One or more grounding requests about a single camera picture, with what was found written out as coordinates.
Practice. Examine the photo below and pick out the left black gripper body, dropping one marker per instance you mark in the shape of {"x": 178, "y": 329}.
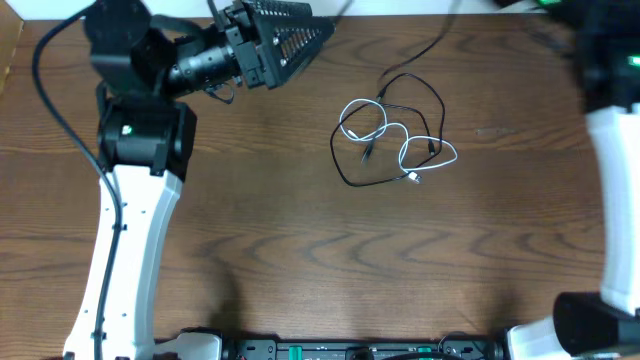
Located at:
{"x": 250, "y": 55}

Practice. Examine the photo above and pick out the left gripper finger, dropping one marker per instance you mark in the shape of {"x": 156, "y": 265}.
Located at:
{"x": 287, "y": 44}
{"x": 279, "y": 8}

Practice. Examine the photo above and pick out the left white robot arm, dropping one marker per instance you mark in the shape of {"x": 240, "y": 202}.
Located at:
{"x": 147, "y": 63}

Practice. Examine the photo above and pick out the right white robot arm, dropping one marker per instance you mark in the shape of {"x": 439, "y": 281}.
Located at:
{"x": 602, "y": 324}

